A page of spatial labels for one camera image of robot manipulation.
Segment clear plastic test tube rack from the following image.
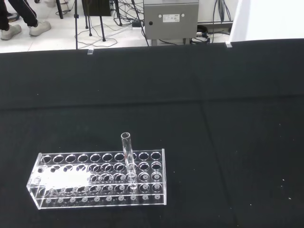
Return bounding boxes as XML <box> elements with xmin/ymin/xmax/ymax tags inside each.
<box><xmin>26</xmin><ymin>148</ymin><xmax>166</xmax><ymax>210</ymax></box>

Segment black bench cloth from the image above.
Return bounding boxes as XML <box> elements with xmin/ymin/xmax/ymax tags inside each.
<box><xmin>0</xmin><ymin>38</ymin><xmax>304</xmax><ymax>228</ymax></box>

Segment grey metal cabinet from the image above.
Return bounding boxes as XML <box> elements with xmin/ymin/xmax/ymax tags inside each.
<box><xmin>143</xmin><ymin>0</ymin><xmax>200</xmax><ymax>46</ymax></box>

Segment black tripod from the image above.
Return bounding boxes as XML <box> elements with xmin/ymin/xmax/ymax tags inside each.
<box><xmin>82</xmin><ymin>0</ymin><xmax>107</xmax><ymax>42</ymax></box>

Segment thin black stand pole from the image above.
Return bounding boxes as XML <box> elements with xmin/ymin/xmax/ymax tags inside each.
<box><xmin>74</xmin><ymin>0</ymin><xmax>79</xmax><ymax>50</ymax></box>

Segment white board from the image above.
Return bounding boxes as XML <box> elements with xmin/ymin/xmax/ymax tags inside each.
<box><xmin>229</xmin><ymin>0</ymin><xmax>304</xmax><ymax>43</ymax></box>

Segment person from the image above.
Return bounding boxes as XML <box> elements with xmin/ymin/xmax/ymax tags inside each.
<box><xmin>0</xmin><ymin>0</ymin><xmax>52</xmax><ymax>40</ymax></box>

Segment grey floor cable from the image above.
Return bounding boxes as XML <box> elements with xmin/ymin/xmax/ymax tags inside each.
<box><xmin>76</xmin><ymin>23</ymin><xmax>118</xmax><ymax>47</ymax></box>

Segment black cable bundle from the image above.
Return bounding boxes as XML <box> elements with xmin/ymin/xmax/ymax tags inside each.
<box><xmin>113</xmin><ymin>0</ymin><xmax>146</xmax><ymax>27</ymax></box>

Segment hanging dark cables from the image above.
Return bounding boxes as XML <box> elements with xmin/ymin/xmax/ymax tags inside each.
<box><xmin>212</xmin><ymin>0</ymin><xmax>233</xmax><ymax>44</ymax></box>

